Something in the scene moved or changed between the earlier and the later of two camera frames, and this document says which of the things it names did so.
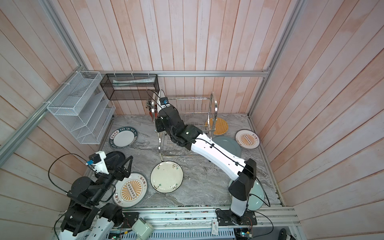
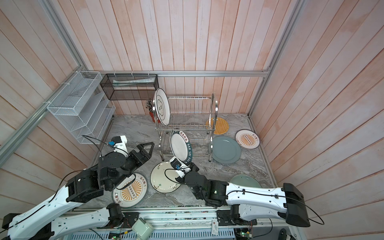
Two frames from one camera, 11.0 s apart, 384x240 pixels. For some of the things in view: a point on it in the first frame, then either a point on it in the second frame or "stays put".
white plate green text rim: [122, 137] to [181, 146]
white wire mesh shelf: [82, 106] stays put
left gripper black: [121, 176] to [140, 160]
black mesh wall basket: [130, 86] stays put
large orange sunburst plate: [130, 192] stays put
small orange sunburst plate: [247, 139] stays put
